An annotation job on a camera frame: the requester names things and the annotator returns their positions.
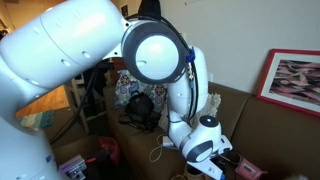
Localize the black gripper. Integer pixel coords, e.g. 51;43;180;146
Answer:
213;150;242;168

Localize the pink small box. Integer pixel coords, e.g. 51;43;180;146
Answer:
234;157;269;180

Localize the brown sofa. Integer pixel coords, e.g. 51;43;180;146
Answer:
53;81;320;180

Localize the white fluffy pillow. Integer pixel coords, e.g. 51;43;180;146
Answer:
158;92;222;134

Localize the white power adapter brick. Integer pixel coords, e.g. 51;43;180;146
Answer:
162;134;175;148

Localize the white fluffy toy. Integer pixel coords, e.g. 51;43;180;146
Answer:
284;173;309;180

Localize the black soft bag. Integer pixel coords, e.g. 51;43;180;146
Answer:
124;91;155;117

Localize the red framed abstract picture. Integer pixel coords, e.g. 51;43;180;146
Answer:
256;48;320;118

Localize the floral patterned pillow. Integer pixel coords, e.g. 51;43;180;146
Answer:
114;69;168;113

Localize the silver electronics box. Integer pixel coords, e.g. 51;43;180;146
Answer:
58;154;88;180

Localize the dark hanging coat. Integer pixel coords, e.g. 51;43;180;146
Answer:
138;0;163;19

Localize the teal woven rug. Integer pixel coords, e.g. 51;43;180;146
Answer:
17;110;56;130

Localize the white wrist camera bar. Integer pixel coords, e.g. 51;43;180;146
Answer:
187;159;225;180

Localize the white charger cable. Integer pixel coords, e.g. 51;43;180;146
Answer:
148;133;183;164

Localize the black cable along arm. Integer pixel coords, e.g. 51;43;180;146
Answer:
124;13;201;123

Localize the black Sony camera with strap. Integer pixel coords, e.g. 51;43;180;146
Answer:
118;111;162;134

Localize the blue strap on arm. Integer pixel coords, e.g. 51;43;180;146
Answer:
185;47;196;64

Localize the small dark wall picture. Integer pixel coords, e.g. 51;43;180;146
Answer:
120;4;130;18

